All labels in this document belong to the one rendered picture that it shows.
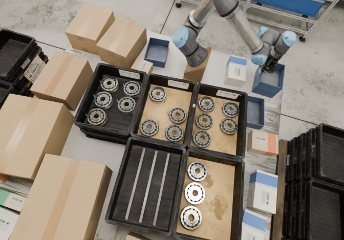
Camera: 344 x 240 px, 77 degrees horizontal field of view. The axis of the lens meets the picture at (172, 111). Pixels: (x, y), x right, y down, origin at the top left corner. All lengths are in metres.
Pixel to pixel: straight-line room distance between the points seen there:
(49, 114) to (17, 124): 0.16
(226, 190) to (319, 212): 0.93
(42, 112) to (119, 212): 0.65
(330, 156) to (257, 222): 0.92
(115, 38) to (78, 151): 0.77
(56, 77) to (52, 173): 0.58
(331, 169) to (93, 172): 1.62
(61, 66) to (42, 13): 1.83
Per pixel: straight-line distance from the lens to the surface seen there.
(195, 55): 1.41
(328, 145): 2.03
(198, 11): 1.35
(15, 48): 2.28
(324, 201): 2.02
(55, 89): 1.42
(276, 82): 1.67
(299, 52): 3.18
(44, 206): 1.19
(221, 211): 1.20
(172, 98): 1.31
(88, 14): 1.76
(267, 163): 1.48
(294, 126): 2.56
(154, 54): 1.66
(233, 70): 1.57
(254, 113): 1.56
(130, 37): 1.56
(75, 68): 1.47
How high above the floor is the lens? 1.98
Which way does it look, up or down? 65 degrees down
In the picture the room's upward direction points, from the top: 10 degrees clockwise
